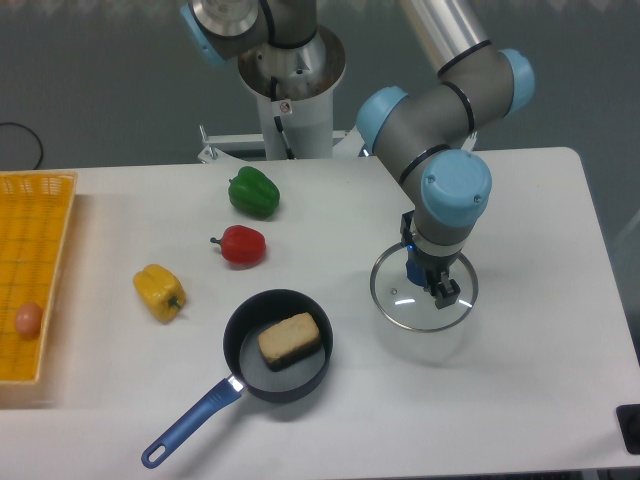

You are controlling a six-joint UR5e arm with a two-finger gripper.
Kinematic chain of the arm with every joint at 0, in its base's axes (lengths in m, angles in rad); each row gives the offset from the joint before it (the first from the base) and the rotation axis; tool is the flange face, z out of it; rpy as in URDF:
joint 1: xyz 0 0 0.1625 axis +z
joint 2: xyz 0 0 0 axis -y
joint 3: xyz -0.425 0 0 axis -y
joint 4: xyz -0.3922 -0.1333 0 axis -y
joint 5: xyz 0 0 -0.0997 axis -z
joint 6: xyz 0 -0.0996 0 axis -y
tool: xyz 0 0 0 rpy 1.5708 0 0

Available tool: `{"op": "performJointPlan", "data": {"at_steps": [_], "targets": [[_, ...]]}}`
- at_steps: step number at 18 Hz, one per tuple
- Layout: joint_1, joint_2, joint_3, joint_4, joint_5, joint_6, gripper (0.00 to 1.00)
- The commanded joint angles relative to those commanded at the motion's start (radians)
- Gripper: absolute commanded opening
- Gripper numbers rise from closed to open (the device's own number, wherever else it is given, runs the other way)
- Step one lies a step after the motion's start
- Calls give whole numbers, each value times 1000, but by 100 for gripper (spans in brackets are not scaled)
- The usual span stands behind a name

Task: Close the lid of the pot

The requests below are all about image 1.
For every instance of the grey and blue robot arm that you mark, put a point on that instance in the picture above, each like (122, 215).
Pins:
(412, 136)

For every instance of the green bell pepper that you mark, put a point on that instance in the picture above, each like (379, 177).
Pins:
(253, 193)

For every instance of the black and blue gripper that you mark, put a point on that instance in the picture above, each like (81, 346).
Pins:
(427, 261)

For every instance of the black device at table edge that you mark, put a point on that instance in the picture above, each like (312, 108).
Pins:
(628, 417)

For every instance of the red bell pepper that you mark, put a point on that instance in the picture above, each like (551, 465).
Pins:
(241, 245)

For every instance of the yellow bell pepper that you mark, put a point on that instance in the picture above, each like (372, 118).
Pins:
(161, 291)

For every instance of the dark pot with blue handle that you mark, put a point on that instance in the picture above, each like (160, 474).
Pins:
(248, 371)

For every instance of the yellow plastic basket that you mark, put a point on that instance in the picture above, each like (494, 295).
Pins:
(36, 208)

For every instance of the round glass pot lid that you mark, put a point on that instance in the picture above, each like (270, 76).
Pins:
(411, 307)

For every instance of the tan bread loaf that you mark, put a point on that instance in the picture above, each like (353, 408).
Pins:
(289, 340)

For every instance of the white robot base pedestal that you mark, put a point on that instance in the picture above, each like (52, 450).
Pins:
(294, 93)

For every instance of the brown egg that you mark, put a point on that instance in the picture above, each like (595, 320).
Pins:
(28, 320)

